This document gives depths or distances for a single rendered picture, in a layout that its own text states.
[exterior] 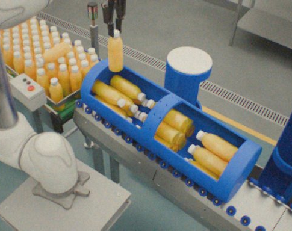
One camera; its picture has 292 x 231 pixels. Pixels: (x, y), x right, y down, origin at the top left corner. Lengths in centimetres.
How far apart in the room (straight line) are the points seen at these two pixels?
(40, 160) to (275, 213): 104
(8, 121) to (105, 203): 48
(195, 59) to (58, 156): 118
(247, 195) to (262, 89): 220
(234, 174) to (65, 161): 63
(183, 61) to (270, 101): 170
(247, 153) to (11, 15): 97
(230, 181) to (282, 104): 234
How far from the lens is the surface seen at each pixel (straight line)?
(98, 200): 133
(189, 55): 209
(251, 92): 359
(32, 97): 175
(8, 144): 125
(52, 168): 117
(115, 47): 150
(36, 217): 134
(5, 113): 119
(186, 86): 201
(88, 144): 284
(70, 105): 193
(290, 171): 222
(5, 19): 84
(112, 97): 161
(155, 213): 251
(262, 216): 156
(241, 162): 131
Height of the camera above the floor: 223
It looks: 46 degrees down
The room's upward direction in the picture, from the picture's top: 3 degrees clockwise
